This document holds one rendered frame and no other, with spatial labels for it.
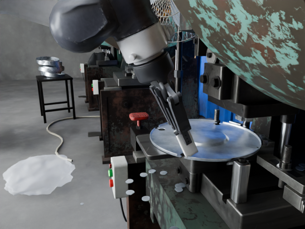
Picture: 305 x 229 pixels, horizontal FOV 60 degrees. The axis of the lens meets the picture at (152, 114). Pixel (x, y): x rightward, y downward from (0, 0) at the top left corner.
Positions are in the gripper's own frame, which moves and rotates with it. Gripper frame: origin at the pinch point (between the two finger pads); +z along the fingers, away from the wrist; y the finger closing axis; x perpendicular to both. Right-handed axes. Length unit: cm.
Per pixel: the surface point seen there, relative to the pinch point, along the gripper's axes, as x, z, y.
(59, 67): -39, 0, -303
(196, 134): 5.9, 6.3, -10.7
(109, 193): -38, 73, -112
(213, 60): 18.4, -9.3, -12.6
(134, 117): -4.7, 4.8, -40.5
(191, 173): -0.8, 12.4, -5.6
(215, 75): 15.1, -7.4, -7.6
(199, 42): 18.4, -14.1, -17.5
